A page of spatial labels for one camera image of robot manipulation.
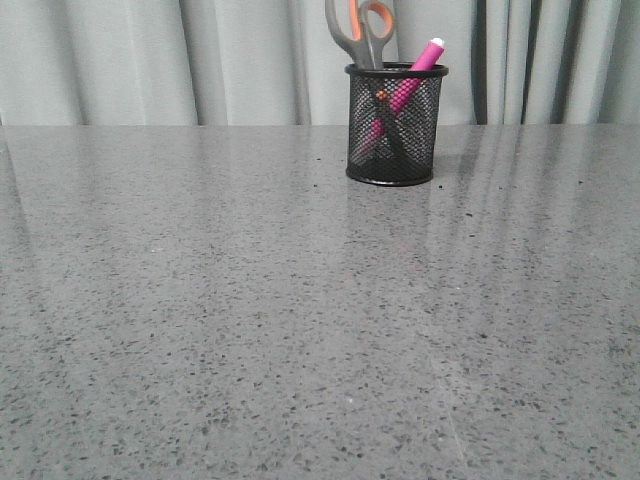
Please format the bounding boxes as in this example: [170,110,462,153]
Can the white curtain backdrop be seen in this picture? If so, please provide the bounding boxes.
[1,1,639,125]

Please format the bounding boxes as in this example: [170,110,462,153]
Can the grey orange scissors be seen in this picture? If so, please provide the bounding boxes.
[325,1,417,183]

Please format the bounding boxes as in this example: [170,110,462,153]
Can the pink highlighter pen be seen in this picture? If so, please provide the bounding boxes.
[357,37,445,153]

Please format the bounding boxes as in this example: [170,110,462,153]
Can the black mesh pen cup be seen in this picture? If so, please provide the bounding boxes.
[345,62,449,186]

